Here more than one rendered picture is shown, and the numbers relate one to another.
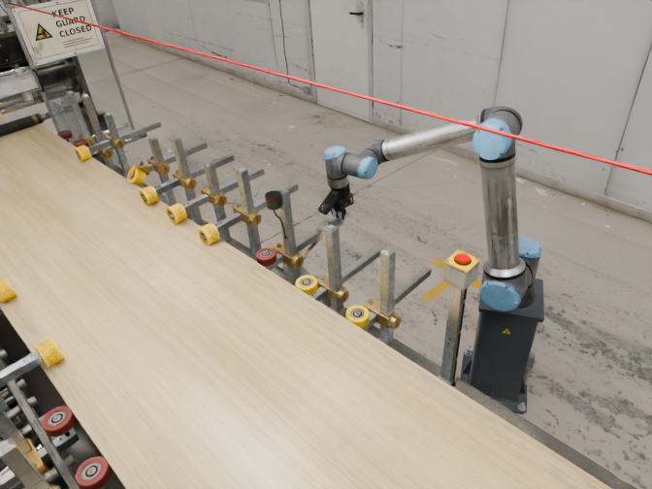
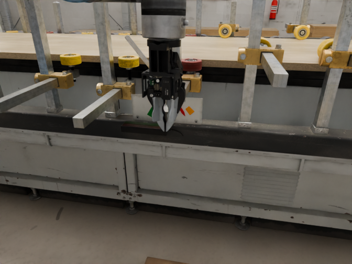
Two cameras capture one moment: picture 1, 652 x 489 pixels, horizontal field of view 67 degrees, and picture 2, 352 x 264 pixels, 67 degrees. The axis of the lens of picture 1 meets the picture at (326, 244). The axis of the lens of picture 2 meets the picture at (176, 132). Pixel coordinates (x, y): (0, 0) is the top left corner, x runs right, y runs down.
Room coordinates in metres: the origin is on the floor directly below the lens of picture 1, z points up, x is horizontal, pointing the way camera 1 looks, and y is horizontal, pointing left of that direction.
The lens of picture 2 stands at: (2.34, -0.40, 1.10)
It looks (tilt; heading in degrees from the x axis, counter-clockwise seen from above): 26 degrees down; 144
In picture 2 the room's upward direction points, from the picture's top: straight up
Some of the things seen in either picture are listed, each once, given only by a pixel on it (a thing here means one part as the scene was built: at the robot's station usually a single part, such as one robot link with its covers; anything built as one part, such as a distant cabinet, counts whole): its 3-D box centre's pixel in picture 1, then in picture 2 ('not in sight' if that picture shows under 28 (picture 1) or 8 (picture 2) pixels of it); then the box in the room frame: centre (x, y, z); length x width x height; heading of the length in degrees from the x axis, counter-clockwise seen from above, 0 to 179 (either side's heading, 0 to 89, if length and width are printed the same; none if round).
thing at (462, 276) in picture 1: (461, 271); not in sight; (1.04, -0.37, 1.18); 0.07 x 0.07 x 0.08; 43
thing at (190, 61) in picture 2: (267, 263); (190, 74); (1.56, 0.24, 0.85); 0.08 x 0.08 x 0.11
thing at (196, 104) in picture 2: (303, 276); (166, 109); (1.59, 0.11, 0.75); 0.26 x 0.01 x 0.10; 43
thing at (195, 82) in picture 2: (287, 256); (182, 82); (1.61, 0.16, 0.85); 0.14 x 0.06 x 0.05; 43
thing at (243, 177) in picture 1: (250, 217); (252, 57); (1.78, 0.31, 0.94); 0.04 x 0.04 x 0.48; 43
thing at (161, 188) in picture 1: (192, 174); not in sight; (2.21, 0.64, 0.95); 0.50 x 0.04 x 0.04; 133
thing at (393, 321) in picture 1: (381, 314); (54, 79); (1.24, -0.18, 0.83); 0.14 x 0.06 x 0.05; 43
